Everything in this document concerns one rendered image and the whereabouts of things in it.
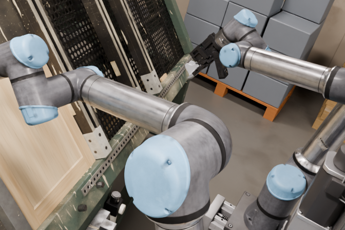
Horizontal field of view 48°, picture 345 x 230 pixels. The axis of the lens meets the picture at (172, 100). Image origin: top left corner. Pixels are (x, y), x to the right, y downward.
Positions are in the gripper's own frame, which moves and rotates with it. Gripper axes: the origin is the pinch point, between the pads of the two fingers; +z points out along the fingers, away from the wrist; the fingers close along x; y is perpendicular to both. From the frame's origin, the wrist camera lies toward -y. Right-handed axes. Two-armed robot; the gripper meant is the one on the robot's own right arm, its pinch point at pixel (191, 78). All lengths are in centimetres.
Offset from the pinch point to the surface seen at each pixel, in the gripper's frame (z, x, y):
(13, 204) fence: 36, 70, 4
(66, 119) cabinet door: 37, 31, 19
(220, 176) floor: 112, -116, -69
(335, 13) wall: 17, -370, -37
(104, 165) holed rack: 46, 24, -4
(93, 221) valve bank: 55, 39, -19
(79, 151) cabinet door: 44, 31, 6
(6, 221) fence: 39, 73, 1
